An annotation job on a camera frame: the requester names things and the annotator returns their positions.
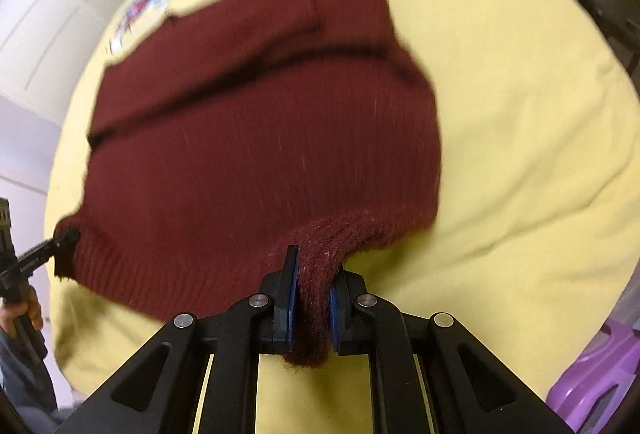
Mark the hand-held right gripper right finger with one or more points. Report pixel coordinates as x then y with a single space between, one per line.
339 314

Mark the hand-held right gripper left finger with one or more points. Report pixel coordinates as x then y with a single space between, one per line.
285 299

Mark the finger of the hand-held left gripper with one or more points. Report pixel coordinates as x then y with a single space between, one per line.
47 251

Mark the dark red knitted sweater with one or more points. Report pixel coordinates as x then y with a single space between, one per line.
250 139

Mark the person's left hand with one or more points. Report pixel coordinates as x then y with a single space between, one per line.
31 309

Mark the person's jeans leg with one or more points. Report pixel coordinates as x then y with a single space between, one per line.
25 374

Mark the yellow dinosaur printed blanket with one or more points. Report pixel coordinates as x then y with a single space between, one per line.
525 164

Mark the white wardrobe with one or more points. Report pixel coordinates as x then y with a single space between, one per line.
60 9

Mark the purple plastic stool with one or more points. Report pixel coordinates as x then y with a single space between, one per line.
595 379

